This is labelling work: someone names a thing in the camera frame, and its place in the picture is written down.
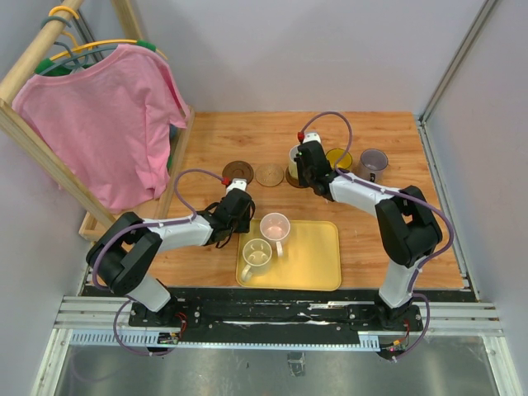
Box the yellow hanger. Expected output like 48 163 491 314
49 0 168 61

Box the wooden clothes rack frame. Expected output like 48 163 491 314
0 0 196 243

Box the yellow plastic tray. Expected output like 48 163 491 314
235 219 342 291

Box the grey cable duct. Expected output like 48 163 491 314
69 332 380 351

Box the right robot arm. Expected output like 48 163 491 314
295 141 442 330

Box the cream cup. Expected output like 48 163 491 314
240 238 273 282

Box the green garment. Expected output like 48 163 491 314
34 39 160 77

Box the large brown wooden coaster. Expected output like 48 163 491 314
222 161 254 186

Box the aluminium frame post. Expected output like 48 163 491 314
418 0 502 123

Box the pink cup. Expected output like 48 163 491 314
259 213 291 257

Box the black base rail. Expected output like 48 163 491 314
80 284 474 343

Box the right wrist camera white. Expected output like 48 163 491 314
297 131 322 144

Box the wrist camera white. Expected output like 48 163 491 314
297 131 322 144
226 178 248 193

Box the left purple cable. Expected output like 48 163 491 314
91 168 226 357

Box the pink t-shirt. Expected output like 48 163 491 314
12 44 190 213

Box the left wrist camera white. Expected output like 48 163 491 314
226 178 248 193

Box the grey hanger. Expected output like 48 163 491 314
45 41 107 77

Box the yellow translucent cup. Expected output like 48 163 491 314
326 148 353 170

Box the purple translucent cup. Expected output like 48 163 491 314
357 148 389 181

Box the white cup green handle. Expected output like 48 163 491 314
288 146 298 180

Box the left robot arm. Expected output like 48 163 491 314
86 188 256 327

